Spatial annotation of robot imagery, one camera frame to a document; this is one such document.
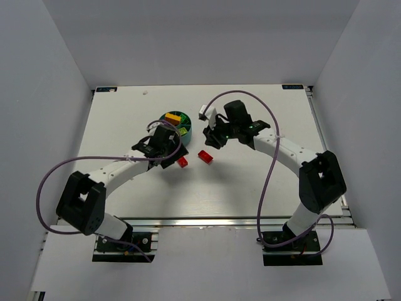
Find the blue corner label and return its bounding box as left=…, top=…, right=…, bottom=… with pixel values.
left=95, top=87, right=117, bottom=93
left=282, top=84, right=304, bottom=90

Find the right blue corner label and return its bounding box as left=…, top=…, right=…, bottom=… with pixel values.
left=282, top=84, right=304, bottom=90

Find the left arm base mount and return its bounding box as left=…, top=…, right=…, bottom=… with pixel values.
left=92, top=228, right=159, bottom=263

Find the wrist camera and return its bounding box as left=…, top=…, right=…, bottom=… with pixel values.
left=146, top=120, right=164, bottom=132
left=198, top=105, right=217, bottom=130

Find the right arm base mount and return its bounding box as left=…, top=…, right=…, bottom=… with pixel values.
left=263, top=231, right=323, bottom=267

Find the small green lego brick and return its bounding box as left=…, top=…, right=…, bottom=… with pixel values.
left=180, top=114, right=191, bottom=125

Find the teal round divided container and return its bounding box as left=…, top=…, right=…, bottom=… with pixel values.
left=161, top=111, right=192, bottom=146

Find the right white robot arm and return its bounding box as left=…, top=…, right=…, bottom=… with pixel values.
left=199, top=100, right=346, bottom=238

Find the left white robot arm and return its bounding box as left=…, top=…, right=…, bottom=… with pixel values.
left=56, top=125, right=189, bottom=243

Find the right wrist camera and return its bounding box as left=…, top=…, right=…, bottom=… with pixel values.
left=198, top=105, right=217, bottom=130

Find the long yellow lego brick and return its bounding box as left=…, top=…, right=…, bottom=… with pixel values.
left=164, top=113, right=181, bottom=125

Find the red lego brick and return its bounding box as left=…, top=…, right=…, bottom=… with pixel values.
left=177, top=157, right=188, bottom=168
left=198, top=150, right=214, bottom=164

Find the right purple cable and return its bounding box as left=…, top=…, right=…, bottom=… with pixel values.
left=206, top=90, right=335, bottom=258

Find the left blue corner label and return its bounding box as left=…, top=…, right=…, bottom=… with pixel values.
left=95, top=87, right=117, bottom=93

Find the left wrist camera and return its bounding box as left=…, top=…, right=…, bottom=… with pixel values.
left=146, top=120, right=164, bottom=132

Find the pale green sloped lego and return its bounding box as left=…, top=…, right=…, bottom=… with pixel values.
left=179, top=127, right=189, bottom=136

